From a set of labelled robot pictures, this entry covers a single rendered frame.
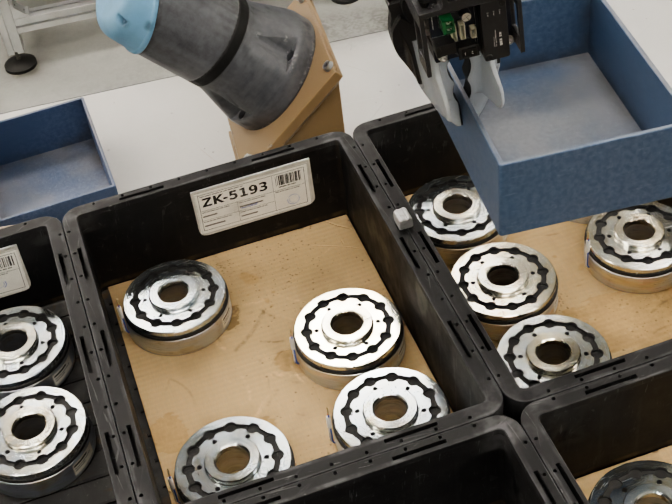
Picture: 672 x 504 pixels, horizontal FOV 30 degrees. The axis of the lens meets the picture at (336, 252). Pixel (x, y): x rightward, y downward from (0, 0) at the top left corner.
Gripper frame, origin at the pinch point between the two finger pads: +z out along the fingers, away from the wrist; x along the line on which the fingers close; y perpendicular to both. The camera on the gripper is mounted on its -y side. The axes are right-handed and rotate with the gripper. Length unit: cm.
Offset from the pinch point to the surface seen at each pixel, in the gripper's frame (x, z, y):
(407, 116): -0.8, 18.8, -23.8
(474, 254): 1.3, 25.9, -9.2
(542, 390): 0.7, 18.9, 14.4
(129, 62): -43, 109, -186
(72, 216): -35.5, 16.4, -19.3
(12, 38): -68, 99, -194
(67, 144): -41, 39, -62
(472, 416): -5.4, 18.4, 15.4
